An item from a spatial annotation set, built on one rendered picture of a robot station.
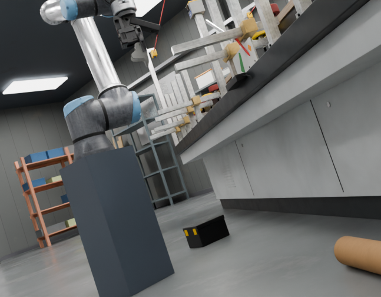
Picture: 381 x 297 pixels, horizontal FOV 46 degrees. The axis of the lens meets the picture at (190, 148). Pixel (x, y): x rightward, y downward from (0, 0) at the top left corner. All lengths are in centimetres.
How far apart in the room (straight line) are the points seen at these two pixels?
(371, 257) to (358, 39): 52
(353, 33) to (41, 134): 1080
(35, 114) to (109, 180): 993
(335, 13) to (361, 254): 59
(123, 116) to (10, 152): 927
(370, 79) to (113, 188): 108
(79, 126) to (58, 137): 984
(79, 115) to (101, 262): 64
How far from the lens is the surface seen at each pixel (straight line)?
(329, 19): 119
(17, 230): 1095
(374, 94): 154
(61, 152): 1008
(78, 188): 199
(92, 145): 198
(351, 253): 126
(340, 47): 125
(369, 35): 114
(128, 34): 169
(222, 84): 227
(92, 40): 226
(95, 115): 202
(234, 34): 176
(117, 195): 192
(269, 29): 157
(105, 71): 217
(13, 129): 1146
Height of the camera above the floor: 37
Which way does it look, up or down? 4 degrees up
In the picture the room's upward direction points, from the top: 19 degrees counter-clockwise
